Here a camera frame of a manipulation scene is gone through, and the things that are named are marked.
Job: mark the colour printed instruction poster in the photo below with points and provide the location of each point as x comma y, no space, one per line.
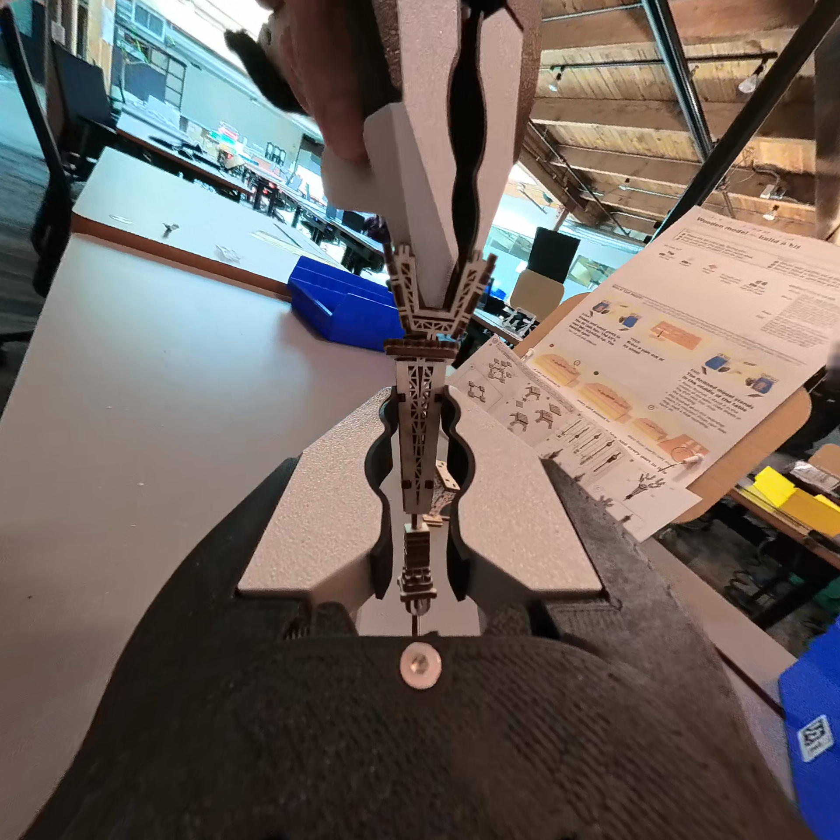
689,315

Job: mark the wooden tower model section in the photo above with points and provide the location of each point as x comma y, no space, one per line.
417,407

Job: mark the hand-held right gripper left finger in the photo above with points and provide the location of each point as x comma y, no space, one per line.
308,525

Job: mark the tan board with black sheet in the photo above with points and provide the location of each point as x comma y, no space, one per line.
551,256

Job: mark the white folded assembly instruction sheet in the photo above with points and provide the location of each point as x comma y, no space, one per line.
525,407

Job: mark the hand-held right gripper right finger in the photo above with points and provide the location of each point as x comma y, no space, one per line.
525,525

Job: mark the person's left hand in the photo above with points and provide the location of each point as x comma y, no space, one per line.
328,79

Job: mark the black office chair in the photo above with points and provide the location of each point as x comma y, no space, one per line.
46,164

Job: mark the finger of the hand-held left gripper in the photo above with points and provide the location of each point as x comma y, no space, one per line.
502,118
426,131

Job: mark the wooden tower model base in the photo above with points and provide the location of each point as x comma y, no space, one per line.
443,492

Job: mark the blue plastic storage bin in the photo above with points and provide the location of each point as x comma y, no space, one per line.
807,682
348,308

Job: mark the grey desk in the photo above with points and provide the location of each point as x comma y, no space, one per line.
164,426
197,203

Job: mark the black metal pole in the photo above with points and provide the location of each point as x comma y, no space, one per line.
741,111

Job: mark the yellow storage bin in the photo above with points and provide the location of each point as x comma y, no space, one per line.
774,485
814,515

